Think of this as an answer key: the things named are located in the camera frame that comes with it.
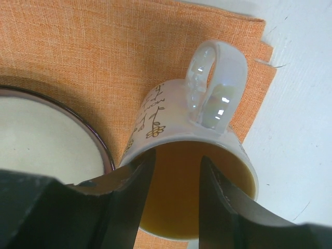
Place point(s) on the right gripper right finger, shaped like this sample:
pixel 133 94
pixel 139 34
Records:
pixel 229 218

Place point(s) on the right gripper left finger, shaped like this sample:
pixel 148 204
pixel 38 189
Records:
pixel 104 212

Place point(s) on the red rimmed plate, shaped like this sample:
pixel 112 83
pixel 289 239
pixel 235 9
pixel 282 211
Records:
pixel 40 136

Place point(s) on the white floral mug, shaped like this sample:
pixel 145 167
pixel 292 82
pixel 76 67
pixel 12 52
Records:
pixel 184 120

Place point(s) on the orange cloth placemat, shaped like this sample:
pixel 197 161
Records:
pixel 100 59

